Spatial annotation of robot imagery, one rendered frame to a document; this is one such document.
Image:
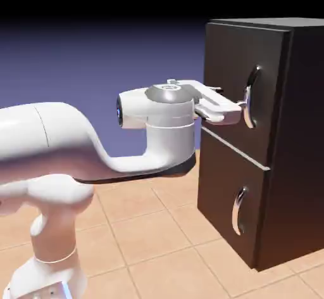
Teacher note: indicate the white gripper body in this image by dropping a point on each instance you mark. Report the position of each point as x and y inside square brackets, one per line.
[217, 106]

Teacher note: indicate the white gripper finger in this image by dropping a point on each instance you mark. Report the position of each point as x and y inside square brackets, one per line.
[219, 90]
[241, 104]

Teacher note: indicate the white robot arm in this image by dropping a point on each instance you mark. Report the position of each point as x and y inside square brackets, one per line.
[76, 136]

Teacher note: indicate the dark cabinet door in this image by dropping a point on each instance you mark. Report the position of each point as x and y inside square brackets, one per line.
[227, 58]
[220, 177]

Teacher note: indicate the dark wood cabinet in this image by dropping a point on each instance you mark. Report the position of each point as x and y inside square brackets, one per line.
[301, 139]

